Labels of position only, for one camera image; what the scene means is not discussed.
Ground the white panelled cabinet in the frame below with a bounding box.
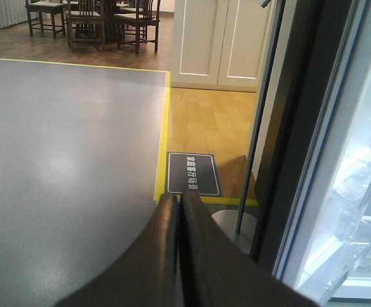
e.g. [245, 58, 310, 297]
[171, 1, 276, 92]

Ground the dark floor sign sticker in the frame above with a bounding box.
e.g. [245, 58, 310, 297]
[165, 152, 223, 197]

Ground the metal sign stand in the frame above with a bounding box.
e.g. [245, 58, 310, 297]
[212, 1, 287, 255]

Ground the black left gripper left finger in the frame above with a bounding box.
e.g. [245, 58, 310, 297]
[57, 194, 179, 306]

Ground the clear lower door bin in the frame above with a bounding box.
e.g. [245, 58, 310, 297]
[297, 148, 371, 297]

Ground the fridge door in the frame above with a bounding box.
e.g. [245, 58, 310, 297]
[251, 1, 371, 306]

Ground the wooden dining chair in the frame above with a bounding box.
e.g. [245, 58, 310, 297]
[25, 0, 66, 38]
[66, 1, 106, 52]
[114, 0, 161, 54]

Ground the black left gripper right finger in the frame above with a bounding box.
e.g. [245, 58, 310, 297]
[179, 193, 316, 307]

